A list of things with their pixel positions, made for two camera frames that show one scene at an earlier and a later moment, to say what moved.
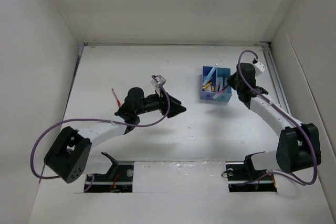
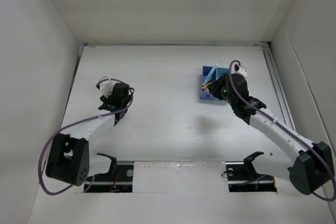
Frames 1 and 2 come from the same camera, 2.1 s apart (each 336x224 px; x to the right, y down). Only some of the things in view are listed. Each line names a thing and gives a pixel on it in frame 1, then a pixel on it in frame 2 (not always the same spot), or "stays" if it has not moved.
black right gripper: x=230 y=80 to x=216 y=85
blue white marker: x=209 y=75 stays
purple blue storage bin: x=210 y=89 stays
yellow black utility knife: x=208 y=84 stays
